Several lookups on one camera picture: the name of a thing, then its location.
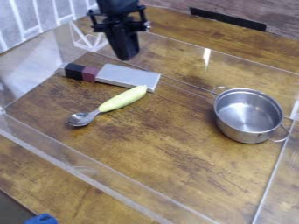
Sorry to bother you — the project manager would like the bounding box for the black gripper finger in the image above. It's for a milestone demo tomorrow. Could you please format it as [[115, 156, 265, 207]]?
[[106, 24, 139, 60]]

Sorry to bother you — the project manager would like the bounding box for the spoon with yellow handle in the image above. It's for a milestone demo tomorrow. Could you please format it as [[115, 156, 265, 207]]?
[[67, 86, 147, 127]]

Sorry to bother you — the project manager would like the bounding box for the grey block with dark end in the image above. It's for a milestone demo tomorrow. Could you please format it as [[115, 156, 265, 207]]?
[[57, 63, 162, 92]]

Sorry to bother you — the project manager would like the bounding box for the blue object at bottom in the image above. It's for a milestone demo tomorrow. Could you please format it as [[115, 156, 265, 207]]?
[[23, 213, 59, 224]]

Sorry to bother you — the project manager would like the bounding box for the silver pot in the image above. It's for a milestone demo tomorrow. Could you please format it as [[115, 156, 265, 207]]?
[[211, 86, 290, 144]]

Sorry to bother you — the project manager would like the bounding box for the black strip on wall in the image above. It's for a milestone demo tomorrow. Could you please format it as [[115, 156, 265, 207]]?
[[190, 7, 268, 32]]

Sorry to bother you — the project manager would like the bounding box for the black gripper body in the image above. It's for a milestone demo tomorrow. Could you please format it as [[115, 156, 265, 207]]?
[[89, 0, 151, 32]]

